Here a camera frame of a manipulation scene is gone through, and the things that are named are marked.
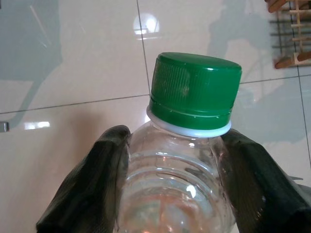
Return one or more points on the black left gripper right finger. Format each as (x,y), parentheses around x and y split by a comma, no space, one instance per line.
(262,194)

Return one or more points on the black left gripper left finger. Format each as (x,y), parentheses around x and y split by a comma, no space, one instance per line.
(92,184)

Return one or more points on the clear bottle with green cap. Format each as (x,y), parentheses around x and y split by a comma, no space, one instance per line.
(194,97)

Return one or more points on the small metal floor fitting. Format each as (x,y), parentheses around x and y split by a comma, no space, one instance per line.
(3,126)

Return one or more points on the wooden lattice rack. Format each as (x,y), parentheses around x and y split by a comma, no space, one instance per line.
(298,55)

